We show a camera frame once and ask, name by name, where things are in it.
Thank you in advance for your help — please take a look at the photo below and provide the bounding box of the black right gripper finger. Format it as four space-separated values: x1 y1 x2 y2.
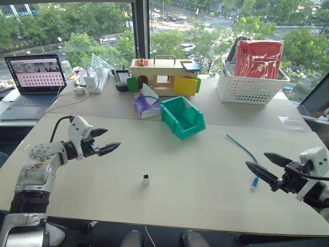
263 152 294 168
245 161 280 192

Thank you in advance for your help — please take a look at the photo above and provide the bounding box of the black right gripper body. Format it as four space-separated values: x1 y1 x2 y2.
271 161 309 195

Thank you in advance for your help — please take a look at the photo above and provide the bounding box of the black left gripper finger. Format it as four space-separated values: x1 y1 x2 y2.
97 142 121 157
91 128 109 138

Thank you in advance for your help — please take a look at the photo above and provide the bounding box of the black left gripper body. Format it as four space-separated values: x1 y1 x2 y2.
80 129 101 158

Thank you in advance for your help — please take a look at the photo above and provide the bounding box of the white charger adapter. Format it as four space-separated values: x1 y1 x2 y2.
83 74 100 90

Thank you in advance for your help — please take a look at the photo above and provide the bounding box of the white power strip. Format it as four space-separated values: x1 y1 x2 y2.
82 65 112 94

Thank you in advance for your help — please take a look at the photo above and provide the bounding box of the purple tissue pack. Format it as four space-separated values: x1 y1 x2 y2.
132 82 162 120

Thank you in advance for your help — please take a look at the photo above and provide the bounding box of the black handheld controller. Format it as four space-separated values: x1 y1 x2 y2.
114 65 130 93

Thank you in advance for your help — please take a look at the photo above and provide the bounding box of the dark monitor screen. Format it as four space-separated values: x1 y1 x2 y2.
296 73 329 129

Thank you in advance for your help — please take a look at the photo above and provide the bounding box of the clear triangular plastic sheet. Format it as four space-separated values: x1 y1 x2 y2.
90 52 114 72

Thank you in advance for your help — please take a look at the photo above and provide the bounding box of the green plastic storage bin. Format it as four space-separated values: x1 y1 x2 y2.
160 95 207 140

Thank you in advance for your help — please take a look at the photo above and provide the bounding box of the white perforated plastic basket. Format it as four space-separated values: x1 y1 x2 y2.
216 59 291 105

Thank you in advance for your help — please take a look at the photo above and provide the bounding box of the open grey laptop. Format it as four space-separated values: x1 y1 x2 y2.
0 54 68 121

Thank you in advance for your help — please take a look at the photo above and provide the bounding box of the wooden latch toy box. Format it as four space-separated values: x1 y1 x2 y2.
127 54 202 97

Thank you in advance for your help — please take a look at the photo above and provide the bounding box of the white rounded shape under table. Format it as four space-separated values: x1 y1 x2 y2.
47 222 66 247

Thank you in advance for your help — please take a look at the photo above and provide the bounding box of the dark rounded shape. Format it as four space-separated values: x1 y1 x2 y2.
182 229 210 247

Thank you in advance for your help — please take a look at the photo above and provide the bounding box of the red bag in clear plastic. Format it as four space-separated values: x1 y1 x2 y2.
234 39 284 80

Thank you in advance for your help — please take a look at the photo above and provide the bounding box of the dark bag behind red bag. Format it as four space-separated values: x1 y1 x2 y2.
225 36 254 64

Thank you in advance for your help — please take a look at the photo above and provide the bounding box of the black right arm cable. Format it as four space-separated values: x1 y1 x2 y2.
300 170 329 181

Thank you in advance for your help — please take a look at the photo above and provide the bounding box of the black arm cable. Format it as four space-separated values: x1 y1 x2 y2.
49 115 76 144
300 170 329 181

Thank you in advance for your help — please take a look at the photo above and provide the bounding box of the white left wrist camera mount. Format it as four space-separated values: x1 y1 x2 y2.
67 115 94 145

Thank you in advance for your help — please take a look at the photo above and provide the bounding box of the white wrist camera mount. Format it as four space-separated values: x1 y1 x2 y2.
67 115 94 145
295 147 329 202

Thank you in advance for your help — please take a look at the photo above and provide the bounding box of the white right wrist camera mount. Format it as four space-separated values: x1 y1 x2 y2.
295 147 329 202

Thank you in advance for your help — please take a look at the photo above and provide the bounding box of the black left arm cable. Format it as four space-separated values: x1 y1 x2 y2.
49 115 76 144

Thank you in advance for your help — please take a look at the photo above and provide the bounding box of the white charger cable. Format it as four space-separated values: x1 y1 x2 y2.
54 64 98 101

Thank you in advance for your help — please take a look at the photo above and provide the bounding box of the thin blue cable loop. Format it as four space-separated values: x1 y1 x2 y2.
140 95 164 105

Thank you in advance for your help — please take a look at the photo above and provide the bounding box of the thin white hanging cable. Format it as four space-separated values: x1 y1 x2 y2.
143 224 153 247

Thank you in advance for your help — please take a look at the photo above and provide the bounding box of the dark window frame post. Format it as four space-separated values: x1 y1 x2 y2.
131 0 151 62

